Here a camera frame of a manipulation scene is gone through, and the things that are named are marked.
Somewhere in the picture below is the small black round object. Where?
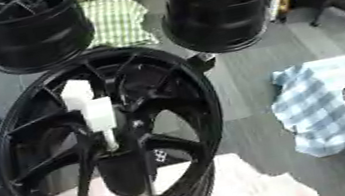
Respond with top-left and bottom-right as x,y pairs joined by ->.
184,49 -> 221,76

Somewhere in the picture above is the large black spoked wheel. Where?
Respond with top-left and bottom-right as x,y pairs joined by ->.
0,31 -> 239,196

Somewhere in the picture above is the white pin with flat head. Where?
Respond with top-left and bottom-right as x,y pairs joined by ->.
79,95 -> 125,156
57,76 -> 98,116

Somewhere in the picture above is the green white checked cloth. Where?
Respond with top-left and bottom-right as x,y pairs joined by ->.
77,0 -> 163,58

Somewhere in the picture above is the black wheel rim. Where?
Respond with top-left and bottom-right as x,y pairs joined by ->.
155,0 -> 295,64
0,0 -> 102,81

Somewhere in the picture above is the blue white checked cloth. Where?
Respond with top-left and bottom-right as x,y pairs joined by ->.
263,54 -> 345,166

